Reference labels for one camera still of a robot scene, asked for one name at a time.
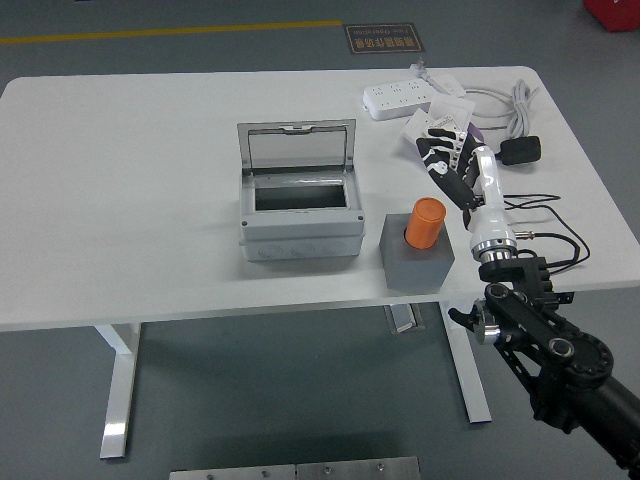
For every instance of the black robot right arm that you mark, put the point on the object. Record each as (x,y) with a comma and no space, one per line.
(555,345)

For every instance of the red object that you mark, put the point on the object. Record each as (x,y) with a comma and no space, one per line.
(615,12)

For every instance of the large white switch panel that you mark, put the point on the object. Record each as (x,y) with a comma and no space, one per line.
(452,107)

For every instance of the yellow floor line tape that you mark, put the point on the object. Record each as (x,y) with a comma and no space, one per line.
(150,32)

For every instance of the brown floor sign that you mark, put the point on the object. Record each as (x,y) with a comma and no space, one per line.
(384,39)

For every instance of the grey metal plate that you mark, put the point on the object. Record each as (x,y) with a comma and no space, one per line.
(232,473)
(357,470)

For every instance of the grey plastic junction box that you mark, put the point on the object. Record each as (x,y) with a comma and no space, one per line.
(300,235)

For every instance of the grey under-table control box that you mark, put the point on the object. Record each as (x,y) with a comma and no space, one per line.
(405,317)

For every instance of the orange cylindrical battery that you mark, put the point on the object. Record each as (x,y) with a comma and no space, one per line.
(425,225)

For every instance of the white table leg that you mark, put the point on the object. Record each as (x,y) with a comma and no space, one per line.
(117,395)
(470,380)

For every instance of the grey block battery holder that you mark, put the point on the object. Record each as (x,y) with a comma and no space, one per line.
(415,272)

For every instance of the white power strip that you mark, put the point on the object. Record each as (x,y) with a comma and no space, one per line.
(395,97)

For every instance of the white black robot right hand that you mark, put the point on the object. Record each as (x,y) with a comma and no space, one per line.
(487,220)

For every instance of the black power adapter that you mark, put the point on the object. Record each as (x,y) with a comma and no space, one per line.
(521,151)

